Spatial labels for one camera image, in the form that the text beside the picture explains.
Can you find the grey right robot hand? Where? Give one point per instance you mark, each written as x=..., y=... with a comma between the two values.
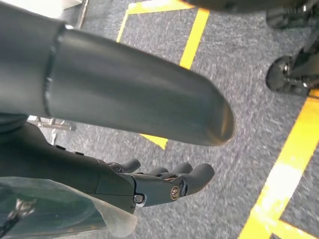
x=125, y=92

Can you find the yellow floor tape square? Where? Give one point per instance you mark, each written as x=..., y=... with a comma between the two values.
x=194, y=36

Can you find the clear plastic film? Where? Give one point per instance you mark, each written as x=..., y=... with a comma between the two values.
x=50, y=211

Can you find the black base caster wheel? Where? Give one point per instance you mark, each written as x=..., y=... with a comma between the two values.
x=281, y=18
x=277, y=77

